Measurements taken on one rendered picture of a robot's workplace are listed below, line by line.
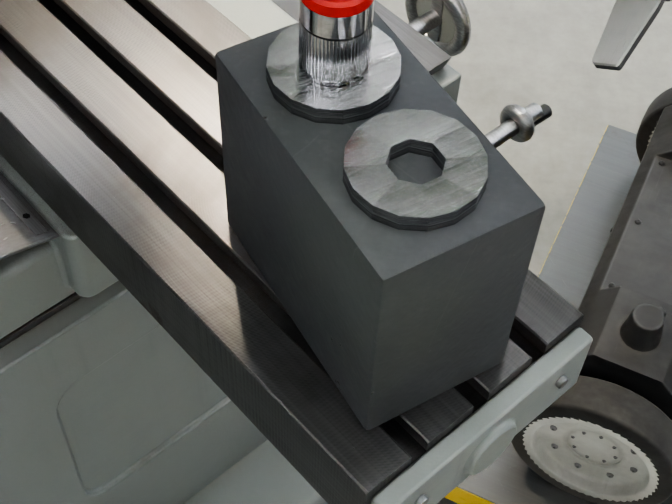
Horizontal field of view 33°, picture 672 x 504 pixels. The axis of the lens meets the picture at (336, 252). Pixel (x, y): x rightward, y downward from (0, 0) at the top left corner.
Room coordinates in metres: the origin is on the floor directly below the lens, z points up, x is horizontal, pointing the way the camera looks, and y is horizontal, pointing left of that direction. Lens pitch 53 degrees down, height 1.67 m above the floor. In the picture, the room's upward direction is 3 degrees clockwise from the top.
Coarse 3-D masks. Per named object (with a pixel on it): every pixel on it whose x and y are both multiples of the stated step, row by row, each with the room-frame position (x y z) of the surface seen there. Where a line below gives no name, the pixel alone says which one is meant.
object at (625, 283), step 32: (640, 192) 0.94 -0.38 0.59; (640, 224) 0.88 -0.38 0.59; (608, 256) 0.84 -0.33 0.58; (640, 256) 0.83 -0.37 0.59; (608, 288) 0.78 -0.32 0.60; (640, 288) 0.79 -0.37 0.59; (608, 320) 0.72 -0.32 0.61; (640, 320) 0.70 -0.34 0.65; (608, 352) 0.68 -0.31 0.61; (640, 352) 0.68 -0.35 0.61; (640, 384) 0.65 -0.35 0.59
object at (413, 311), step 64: (256, 64) 0.55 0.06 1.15; (384, 64) 0.54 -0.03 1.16; (256, 128) 0.51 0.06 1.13; (320, 128) 0.50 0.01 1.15; (384, 128) 0.49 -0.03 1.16; (448, 128) 0.49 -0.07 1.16; (256, 192) 0.51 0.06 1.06; (320, 192) 0.44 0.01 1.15; (384, 192) 0.43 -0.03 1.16; (448, 192) 0.44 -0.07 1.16; (512, 192) 0.45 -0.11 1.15; (256, 256) 0.52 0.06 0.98; (320, 256) 0.44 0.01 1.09; (384, 256) 0.40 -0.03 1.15; (448, 256) 0.40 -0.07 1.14; (512, 256) 0.43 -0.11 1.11; (320, 320) 0.43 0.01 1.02; (384, 320) 0.38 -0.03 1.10; (448, 320) 0.41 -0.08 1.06; (512, 320) 0.44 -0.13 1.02; (384, 384) 0.38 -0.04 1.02; (448, 384) 0.41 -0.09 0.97
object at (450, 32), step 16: (416, 0) 1.20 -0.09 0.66; (432, 0) 1.17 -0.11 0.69; (448, 0) 1.15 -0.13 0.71; (416, 16) 1.19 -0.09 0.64; (432, 16) 1.16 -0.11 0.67; (448, 16) 1.15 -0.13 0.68; (464, 16) 1.14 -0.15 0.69; (432, 32) 1.17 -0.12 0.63; (448, 32) 1.15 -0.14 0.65; (464, 32) 1.13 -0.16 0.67; (448, 48) 1.14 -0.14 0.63; (464, 48) 1.13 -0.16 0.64
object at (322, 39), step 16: (304, 16) 0.53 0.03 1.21; (320, 16) 0.52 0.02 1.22; (352, 16) 0.52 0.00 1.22; (368, 16) 0.53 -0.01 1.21; (304, 32) 0.53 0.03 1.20; (320, 32) 0.52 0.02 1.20; (336, 32) 0.52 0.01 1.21; (352, 32) 0.52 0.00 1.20; (368, 32) 0.53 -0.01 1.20; (304, 48) 0.53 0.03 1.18; (320, 48) 0.52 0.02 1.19; (336, 48) 0.52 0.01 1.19; (352, 48) 0.52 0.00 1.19; (368, 48) 0.54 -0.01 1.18; (304, 64) 0.53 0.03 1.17; (320, 64) 0.52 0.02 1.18; (336, 64) 0.52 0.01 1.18; (352, 64) 0.52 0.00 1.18; (368, 64) 0.54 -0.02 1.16; (320, 80) 0.52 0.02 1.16; (336, 80) 0.52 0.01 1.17; (352, 80) 0.52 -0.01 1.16
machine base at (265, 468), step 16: (256, 448) 0.75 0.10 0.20; (272, 448) 0.75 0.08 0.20; (240, 464) 0.72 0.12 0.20; (256, 464) 0.72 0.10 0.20; (272, 464) 0.72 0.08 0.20; (288, 464) 0.73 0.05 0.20; (224, 480) 0.70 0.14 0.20; (240, 480) 0.70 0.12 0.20; (256, 480) 0.70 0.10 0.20; (272, 480) 0.70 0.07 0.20; (288, 480) 0.70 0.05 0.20; (304, 480) 0.70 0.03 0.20; (208, 496) 0.67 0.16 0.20; (224, 496) 0.67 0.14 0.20; (240, 496) 0.67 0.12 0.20; (256, 496) 0.67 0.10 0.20; (272, 496) 0.68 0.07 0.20; (288, 496) 0.68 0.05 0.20; (304, 496) 0.68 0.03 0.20; (320, 496) 0.68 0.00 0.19
